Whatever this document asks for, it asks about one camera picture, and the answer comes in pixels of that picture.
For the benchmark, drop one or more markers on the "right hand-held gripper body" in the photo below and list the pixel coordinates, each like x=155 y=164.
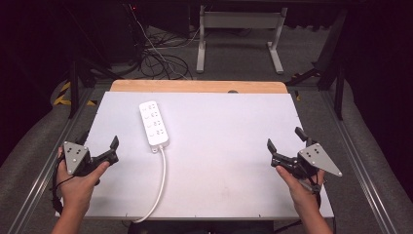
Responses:
x=316 y=158

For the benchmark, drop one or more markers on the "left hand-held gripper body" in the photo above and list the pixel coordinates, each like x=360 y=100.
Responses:
x=75 y=156

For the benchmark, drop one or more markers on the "person's left hand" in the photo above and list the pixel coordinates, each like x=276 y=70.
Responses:
x=78 y=188

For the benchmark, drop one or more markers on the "person's right hand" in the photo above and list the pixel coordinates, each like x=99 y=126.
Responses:
x=300 y=190

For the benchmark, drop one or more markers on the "white power strip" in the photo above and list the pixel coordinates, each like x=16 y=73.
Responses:
x=153 y=123

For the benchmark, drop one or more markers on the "black metal stand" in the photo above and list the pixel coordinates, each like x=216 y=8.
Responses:
x=74 y=87
x=337 y=81

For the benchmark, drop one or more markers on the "black equipment cabinet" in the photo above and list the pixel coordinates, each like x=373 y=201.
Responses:
x=120 y=29

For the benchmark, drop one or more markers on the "aluminium floor rail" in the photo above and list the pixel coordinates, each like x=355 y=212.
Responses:
x=360 y=165
x=48 y=165

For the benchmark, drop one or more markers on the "white metal desk frame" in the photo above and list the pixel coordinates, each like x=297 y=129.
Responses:
x=238 y=21

